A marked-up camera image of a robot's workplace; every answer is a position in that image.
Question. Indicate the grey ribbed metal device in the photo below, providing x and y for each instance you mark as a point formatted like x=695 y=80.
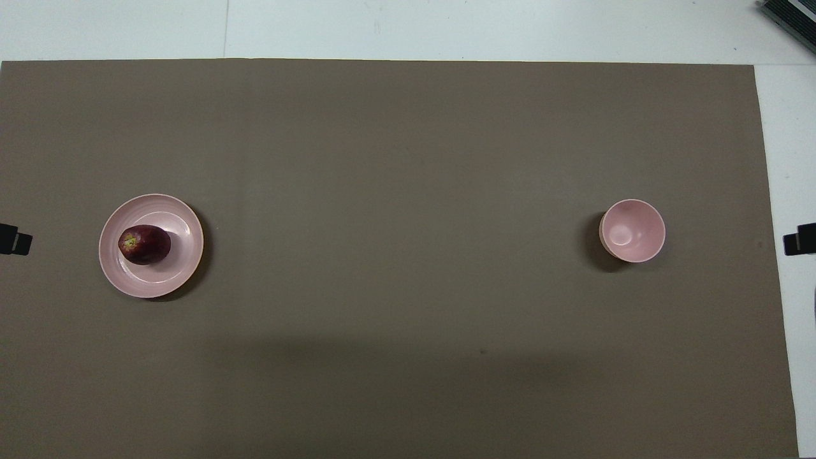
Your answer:
x=794 y=18

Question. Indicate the pink bowl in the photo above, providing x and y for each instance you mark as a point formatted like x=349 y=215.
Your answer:
x=634 y=231

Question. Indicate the pink plate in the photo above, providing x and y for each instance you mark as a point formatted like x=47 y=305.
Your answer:
x=178 y=220

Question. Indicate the brown table mat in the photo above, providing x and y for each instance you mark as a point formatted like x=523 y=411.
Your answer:
x=408 y=191

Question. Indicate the dark red apple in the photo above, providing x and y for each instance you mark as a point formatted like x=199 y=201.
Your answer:
x=146 y=245

